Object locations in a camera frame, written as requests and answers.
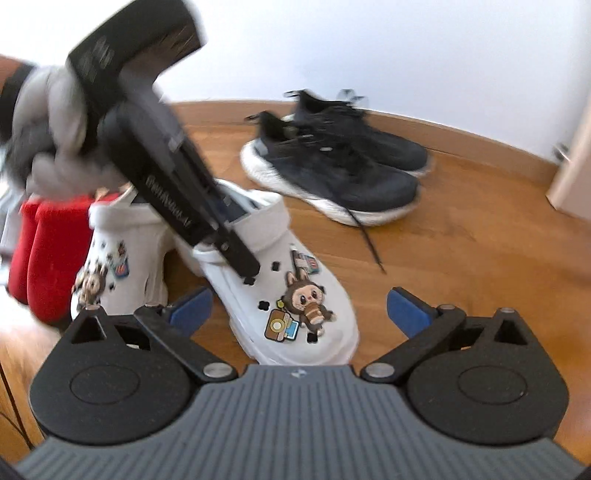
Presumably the red plush slipper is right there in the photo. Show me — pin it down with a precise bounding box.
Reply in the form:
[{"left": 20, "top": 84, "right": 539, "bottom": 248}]
[
  {"left": 28, "top": 195, "right": 100, "bottom": 324},
  {"left": 7, "top": 196, "right": 43, "bottom": 305}
]

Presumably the white clog with charms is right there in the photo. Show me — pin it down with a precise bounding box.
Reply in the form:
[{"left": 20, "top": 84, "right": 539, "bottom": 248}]
[
  {"left": 69, "top": 182, "right": 169, "bottom": 319},
  {"left": 175, "top": 178, "right": 361, "bottom": 367}
]

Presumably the person's left hand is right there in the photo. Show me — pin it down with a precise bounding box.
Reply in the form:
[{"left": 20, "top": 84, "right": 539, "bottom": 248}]
[{"left": 0, "top": 64, "right": 126, "bottom": 200}]

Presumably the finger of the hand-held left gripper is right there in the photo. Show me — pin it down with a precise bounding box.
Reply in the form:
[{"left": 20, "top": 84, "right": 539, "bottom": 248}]
[
  {"left": 198, "top": 226, "right": 262, "bottom": 281},
  {"left": 221, "top": 185, "right": 254, "bottom": 223}
]

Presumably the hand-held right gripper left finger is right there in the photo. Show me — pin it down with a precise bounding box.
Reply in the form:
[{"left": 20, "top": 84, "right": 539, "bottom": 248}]
[{"left": 62, "top": 286, "right": 237, "bottom": 385}]

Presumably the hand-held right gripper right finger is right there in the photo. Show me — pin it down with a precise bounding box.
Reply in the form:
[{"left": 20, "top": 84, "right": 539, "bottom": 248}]
[{"left": 360, "top": 286, "right": 533, "bottom": 385}]

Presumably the black sneaker white sole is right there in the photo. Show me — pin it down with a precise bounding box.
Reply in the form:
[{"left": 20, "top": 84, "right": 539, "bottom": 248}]
[
  {"left": 284, "top": 88, "right": 432, "bottom": 178},
  {"left": 240, "top": 111, "right": 422, "bottom": 274}
]

